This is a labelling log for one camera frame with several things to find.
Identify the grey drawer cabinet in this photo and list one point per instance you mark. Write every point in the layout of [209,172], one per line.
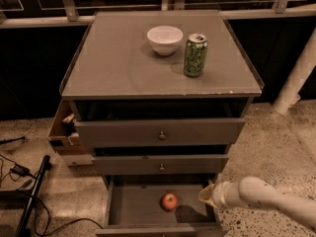
[118,76]

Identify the brass top drawer knob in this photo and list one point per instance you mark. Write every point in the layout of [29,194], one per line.
[162,135]

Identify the black stand pole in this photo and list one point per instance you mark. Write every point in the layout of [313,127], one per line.
[31,196]

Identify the grey drawer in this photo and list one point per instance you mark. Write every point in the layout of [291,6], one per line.
[138,133]
[149,165]
[134,209]

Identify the metal window railing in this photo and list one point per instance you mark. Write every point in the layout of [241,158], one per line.
[34,13]

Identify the middle grey drawer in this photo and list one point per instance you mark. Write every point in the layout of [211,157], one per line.
[149,165]

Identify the white ceramic bowl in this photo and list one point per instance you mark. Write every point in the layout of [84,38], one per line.
[165,40]

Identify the bottom grey drawer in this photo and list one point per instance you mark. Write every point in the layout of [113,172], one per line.
[134,209]

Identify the top grey drawer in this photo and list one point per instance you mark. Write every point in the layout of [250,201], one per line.
[138,133]

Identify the brass middle drawer knob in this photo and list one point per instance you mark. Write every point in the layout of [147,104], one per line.
[161,167]

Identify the red apple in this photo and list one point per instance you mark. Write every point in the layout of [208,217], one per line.
[169,201]

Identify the black power adapter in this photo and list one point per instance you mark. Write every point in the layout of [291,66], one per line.
[20,170]

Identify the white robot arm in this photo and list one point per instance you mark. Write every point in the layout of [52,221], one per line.
[254,193]

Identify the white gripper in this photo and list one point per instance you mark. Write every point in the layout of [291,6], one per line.
[218,194]

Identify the green soda can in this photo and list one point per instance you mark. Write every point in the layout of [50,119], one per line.
[195,54]

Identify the cardboard box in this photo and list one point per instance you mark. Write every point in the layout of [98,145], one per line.
[64,139]

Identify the brass drawer knob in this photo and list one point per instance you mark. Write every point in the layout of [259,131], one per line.
[161,167]
[162,135]

